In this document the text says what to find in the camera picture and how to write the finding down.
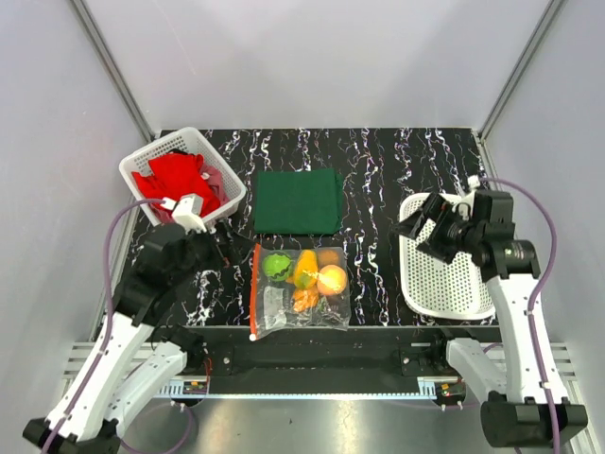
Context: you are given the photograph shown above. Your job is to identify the orange toy fried snack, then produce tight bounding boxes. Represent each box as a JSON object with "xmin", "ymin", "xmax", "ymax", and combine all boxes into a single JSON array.
[{"xmin": 293, "ymin": 287, "xmax": 320, "ymax": 313}]

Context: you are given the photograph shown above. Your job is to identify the aluminium frame post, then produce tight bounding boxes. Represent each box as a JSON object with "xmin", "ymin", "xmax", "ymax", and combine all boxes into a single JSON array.
[
  {"xmin": 477, "ymin": 0, "xmax": 567, "ymax": 140},
  {"xmin": 68, "ymin": 0, "xmax": 155, "ymax": 143}
]

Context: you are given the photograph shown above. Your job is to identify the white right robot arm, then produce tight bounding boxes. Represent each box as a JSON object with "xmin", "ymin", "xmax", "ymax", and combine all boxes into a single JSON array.
[{"xmin": 394, "ymin": 189, "xmax": 588, "ymax": 449}]

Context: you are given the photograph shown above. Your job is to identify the white laundry basket left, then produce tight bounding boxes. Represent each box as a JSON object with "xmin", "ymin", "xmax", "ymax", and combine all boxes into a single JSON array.
[{"xmin": 118, "ymin": 127, "xmax": 247, "ymax": 225}]

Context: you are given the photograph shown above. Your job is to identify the yellow green toy mango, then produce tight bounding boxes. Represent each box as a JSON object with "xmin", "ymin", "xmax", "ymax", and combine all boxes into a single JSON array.
[{"xmin": 293, "ymin": 250, "xmax": 319, "ymax": 289}]

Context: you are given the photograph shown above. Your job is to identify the folded green cloth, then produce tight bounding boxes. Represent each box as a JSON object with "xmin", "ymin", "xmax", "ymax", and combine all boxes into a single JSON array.
[{"xmin": 253, "ymin": 168, "xmax": 343, "ymax": 236}]

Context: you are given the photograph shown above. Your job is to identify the white perforated tray basket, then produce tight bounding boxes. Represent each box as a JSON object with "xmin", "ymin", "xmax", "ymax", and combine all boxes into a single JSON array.
[{"xmin": 399, "ymin": 219, "xmax": 495, "ymax": 322}]

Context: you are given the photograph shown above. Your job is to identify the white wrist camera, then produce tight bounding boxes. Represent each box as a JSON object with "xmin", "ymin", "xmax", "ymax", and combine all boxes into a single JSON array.
[
  {"xmin": 453, "ymin": 175, "xmax": 489, "ymax": 218},
  {"xmin": 171, "ymin": 194, "xmax": 207, "ymax": 233}
]

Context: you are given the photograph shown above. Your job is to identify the brown toy orange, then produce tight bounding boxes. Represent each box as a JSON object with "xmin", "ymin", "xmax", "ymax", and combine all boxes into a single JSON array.
[{"xmin": 317, "ymin": 248, "xmax": 340, "ymax": 268}]

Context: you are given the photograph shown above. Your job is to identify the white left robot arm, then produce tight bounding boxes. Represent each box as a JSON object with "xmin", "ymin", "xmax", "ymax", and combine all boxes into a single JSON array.
[{"xmin": 23, "ymin": 221, "xmax": 252, "ymax": 453}]

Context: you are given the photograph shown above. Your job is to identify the clear zip top bag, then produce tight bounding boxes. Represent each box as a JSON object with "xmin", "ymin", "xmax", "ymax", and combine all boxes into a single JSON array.
[{"xmin": 250, "ymin": 245, "xmax": 352, "ymax": 341}]

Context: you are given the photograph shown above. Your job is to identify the red cloth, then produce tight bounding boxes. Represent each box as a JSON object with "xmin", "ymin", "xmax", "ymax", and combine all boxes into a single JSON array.
[{"xmin": 131, "ymin": 149, "xmax": 230, "ymax": 218}]

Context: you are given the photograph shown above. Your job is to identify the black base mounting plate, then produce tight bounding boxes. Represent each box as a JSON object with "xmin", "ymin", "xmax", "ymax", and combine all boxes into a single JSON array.
[{"xmin": 150, "ymin": 325, "xmax": 488, "ymax": 396}]

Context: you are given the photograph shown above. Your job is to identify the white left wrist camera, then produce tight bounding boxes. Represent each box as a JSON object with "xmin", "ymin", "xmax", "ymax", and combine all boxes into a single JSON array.
[{"xmin": 171, "ymin": 194, "xmax": 207, "ymax": 233}]

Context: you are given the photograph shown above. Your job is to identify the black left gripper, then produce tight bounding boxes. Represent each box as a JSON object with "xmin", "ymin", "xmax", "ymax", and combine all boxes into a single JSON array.
[{"xmin": 170, "ymin": 217, "xmax": 255, "ymax": 285}]

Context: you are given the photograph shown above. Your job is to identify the right aluminium frame post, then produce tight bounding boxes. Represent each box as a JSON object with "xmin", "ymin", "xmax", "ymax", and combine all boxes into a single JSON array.
[{"xmin": 477, "ymin": 0, "xmax": 567, "ymax": 140}]

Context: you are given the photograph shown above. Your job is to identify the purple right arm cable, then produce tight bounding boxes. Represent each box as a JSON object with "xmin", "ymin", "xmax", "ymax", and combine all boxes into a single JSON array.
[{"xmin": 476, "ymin": 177, "xmax": 568, "ymax": 448}]

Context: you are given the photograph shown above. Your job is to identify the left aluminium frame post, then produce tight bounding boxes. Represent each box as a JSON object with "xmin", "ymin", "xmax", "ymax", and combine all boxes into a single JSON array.
[{"xmin": 68, "ymin": 0, "xmax": 155, "ymax": 143}]

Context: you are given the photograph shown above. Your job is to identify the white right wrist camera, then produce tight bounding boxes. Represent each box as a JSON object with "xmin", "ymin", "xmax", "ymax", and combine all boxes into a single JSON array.
[{"xmin": 453, "ymin": 175, "xmax": 489, "ymax": 218}]

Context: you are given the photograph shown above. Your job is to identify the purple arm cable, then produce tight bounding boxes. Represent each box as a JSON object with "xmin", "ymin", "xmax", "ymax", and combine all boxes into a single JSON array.
[
  {"xmin": 35, "ymin": 198, "xmax": 196, "ymax": 454},
  {"xmin": 476, "ymin": 177, "xmax": 568, "ymax": 448}
]

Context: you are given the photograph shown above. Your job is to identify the small green toy vegetable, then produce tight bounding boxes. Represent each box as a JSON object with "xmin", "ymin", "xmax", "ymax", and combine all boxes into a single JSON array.
[{"xmin": 316, "ymin": 296, "xmax": 337, "ymax": 320}]

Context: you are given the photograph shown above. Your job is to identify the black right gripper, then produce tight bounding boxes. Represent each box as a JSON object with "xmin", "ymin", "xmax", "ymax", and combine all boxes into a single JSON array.
[{"xmin": 391, "ymin": 192, "xmax": 483, "ymax": 265}]

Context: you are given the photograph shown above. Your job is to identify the orange toy peach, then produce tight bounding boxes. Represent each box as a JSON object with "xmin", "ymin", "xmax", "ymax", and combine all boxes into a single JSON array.
[{"xmin": 317, "ymin": 265, "xmax": 348, "ymax": 296}]

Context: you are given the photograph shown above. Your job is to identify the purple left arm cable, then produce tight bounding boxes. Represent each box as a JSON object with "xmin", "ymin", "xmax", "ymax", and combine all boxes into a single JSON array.
[{"xmin": 35, "ymin": 198, "xmax": 196, "ymax": 454}]

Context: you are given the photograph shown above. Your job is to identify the aluminium front rail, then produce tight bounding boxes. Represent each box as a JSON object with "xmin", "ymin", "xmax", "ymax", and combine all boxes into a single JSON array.
[{"xmin": 60, "ymin": 342, "xmax": 580, "ymax": 401}]

